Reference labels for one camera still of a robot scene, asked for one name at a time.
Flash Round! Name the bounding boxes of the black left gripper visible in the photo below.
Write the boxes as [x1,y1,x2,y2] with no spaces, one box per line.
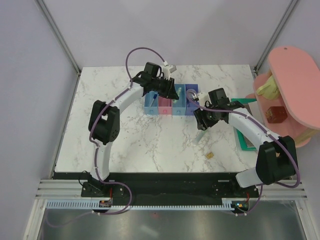
[150,76,179,100]

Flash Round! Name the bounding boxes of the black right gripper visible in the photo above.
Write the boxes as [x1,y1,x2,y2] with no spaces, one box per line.
[193,101,220,131]

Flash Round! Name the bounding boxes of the teal blue plastic bin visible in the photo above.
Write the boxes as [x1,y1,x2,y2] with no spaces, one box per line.
[172,84,186,116]

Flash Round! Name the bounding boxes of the green correction tape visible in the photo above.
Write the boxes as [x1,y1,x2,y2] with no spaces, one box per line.
[193,130,206,145]
[172,87,182,104]

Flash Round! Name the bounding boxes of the pink plastic bin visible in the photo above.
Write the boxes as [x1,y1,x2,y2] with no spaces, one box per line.
[158,96,172,115]

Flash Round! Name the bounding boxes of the clear jar of clips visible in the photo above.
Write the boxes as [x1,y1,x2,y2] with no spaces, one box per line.
[186,88,198,98]

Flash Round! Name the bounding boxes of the blue whiteboard marker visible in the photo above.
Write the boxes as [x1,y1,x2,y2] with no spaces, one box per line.
[149,93,158,107]

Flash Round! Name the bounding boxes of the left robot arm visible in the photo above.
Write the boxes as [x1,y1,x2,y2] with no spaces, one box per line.
[88,62,179,197]

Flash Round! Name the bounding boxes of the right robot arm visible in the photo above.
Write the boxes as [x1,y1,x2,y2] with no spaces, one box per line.
[186,88,301,197]

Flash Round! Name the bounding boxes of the dark blue plastic bin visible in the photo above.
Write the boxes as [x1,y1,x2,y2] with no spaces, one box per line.
[185,84,199,116]

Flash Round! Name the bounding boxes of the light blue left bin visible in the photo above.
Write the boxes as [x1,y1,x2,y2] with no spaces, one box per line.
[144,91,159,116]

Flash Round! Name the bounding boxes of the small gold binder clip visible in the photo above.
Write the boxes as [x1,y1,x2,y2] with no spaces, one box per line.
[205,152,214,160]

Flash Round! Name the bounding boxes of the green book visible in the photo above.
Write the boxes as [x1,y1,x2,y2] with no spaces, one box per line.
[231,98,257,152]

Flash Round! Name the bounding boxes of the brown cube on shelf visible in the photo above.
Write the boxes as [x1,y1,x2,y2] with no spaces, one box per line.
[265,106,288,124]

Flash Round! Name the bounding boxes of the yellow cup on shelf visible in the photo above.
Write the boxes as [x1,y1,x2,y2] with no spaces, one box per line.
[256,75,280,101]

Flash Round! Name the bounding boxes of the pink wooden shelf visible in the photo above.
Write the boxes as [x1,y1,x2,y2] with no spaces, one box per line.
[247,46,320,148]

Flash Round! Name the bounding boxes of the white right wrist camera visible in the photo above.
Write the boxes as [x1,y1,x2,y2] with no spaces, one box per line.
[191,92,210,105]

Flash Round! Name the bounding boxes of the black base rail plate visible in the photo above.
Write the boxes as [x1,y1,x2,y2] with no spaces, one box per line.
[53,171,259,206]

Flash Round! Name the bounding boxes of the aluminium frame rails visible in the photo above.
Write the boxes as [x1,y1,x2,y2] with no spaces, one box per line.
[24,173,307,240]

